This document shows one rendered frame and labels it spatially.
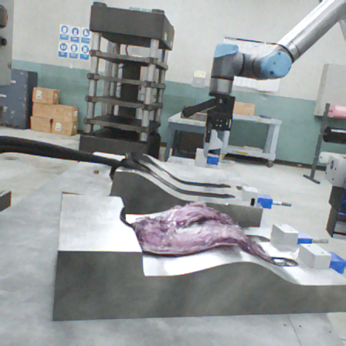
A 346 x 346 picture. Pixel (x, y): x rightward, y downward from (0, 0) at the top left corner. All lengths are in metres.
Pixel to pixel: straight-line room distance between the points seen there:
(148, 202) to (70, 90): 7.10
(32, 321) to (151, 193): 0.46
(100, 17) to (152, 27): 0.65
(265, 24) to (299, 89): 1.34
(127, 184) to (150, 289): 0.40
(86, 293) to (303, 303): 0.36
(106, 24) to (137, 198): 4.23
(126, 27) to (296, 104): 3.87
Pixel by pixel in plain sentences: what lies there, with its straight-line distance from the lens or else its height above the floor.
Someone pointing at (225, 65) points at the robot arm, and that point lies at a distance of 1.23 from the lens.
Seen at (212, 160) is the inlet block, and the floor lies 0.93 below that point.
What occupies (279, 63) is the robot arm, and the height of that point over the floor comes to 1.25.
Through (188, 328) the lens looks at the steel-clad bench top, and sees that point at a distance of 0.61.
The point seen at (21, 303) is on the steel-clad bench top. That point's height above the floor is 0.80.
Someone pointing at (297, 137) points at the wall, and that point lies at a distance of 7.68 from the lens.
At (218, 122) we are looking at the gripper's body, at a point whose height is 1.06.
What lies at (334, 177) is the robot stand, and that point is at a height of 0.93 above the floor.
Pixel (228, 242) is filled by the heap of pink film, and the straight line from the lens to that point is 0.66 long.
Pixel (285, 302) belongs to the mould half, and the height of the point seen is 0.82.
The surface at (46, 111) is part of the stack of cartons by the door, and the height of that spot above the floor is 0.41.
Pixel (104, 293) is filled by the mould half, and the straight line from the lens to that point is 0.58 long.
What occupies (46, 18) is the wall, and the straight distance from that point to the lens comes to 8.26.
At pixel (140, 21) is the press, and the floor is 1.89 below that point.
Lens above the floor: 1.14
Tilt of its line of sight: 12 degrees down
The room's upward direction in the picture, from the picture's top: 8 degrees clockwise
